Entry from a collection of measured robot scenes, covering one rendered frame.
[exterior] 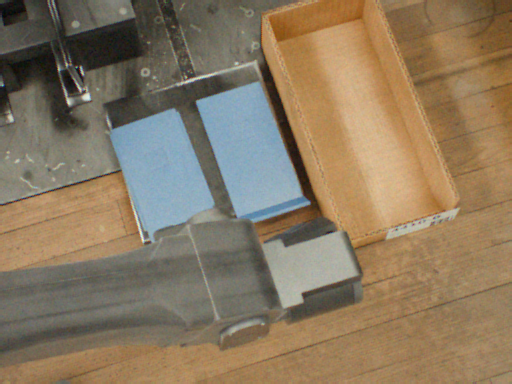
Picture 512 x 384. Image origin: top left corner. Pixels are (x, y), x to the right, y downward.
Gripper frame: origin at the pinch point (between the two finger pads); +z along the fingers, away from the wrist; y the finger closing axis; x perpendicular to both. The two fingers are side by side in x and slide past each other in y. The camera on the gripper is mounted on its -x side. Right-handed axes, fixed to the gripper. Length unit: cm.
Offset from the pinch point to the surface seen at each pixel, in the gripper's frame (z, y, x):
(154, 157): 12.1, 8.4, -0.2
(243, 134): 11.6, 7.8, -9.6
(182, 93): 15.3, 13.5, -5.3
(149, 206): 9.8, 4.2, 2.0
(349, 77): 14.4, 9.6, -22.9
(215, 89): 14.9, 12.8, -8.7
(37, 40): 13.5, 23.1, 7.1
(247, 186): 8.9, 3.0, -7.9
